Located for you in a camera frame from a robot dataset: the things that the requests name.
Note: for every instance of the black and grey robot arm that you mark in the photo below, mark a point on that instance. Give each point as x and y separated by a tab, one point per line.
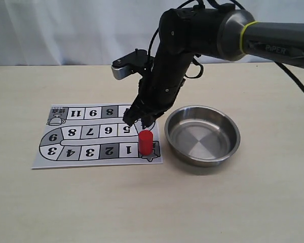
227	35

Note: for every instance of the red cylinder game piece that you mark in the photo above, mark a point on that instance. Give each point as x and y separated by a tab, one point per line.
145	142

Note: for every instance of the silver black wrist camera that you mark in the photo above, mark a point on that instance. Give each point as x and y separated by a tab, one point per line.
139	61

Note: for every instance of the white curtain backdrop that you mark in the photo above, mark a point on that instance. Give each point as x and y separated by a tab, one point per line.
77	32

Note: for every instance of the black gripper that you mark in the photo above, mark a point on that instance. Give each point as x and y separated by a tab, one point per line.
158	91

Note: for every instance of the stainless steel round bowl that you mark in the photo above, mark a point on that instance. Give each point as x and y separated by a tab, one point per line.
202	136

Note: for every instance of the grey numbered game board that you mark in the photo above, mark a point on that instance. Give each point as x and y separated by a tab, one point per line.
87	135

